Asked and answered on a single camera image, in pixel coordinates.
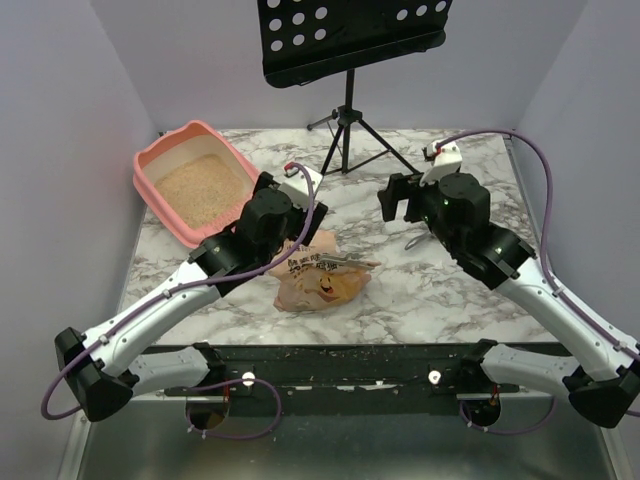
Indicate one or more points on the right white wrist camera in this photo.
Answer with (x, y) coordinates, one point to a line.
(444, 160)

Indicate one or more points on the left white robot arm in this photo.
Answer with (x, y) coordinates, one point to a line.
(108, 365)

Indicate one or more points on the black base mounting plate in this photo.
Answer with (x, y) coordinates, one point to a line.
(367, 379)

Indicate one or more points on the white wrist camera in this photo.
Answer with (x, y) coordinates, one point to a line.
(300, 184)
(444, 160)

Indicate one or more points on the black music stand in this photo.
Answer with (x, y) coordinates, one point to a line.
(305, 41)

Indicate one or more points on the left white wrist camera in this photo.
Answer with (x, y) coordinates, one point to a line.
(300, 184)

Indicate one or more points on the orange cat litter bag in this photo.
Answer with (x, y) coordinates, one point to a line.
(305, 284)

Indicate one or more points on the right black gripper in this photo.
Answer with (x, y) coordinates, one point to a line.
(395, 195)

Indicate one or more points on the white bag sealing clip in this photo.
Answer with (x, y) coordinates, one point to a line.
(348, 261)

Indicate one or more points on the pink litter box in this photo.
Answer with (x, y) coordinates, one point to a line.
(194, 181)

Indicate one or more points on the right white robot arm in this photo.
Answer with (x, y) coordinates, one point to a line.
(599, 377)

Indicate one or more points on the metal litter scoop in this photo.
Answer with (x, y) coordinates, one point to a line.
(417, 240)

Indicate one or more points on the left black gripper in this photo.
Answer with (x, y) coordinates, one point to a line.
(314, 220)

